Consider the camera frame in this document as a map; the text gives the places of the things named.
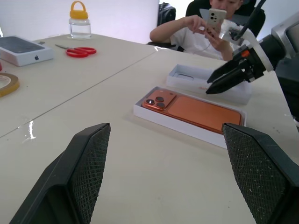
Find person's left hand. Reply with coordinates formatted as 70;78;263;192
205;24;230;51

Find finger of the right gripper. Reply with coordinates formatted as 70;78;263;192
205;67;250;95
206;59;244;83

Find black bag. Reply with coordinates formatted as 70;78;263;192
157;2;177;27

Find sealed white phone box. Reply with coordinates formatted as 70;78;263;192
0;35;55;68

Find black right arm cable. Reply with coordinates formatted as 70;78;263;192
233;0;268;41

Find seated person white shirt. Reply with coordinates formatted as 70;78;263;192
170;0;245;61

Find white phone box lid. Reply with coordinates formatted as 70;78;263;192
166;63;253;105

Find seated person with phone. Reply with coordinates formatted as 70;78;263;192
147;0;266;51

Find red handled scissors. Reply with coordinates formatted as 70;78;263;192
55;44;98;58

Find white phone box base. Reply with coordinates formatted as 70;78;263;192
133;86;247;149

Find person's right hand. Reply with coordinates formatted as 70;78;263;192
186;14;211;34

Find orange smartphone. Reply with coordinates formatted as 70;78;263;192
142;89;242;135

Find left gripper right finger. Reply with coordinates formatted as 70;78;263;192
221;123;299;224

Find clear jar yellow lid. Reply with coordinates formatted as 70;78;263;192
68;0;92;40

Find yellow clear tape roll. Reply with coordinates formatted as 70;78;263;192
0;72;21;98

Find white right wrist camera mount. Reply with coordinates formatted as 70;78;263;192
218;21;275;72

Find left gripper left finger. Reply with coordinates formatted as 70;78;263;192
9;122;111;224

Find beige smartphone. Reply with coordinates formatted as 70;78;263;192
206;8;228;34

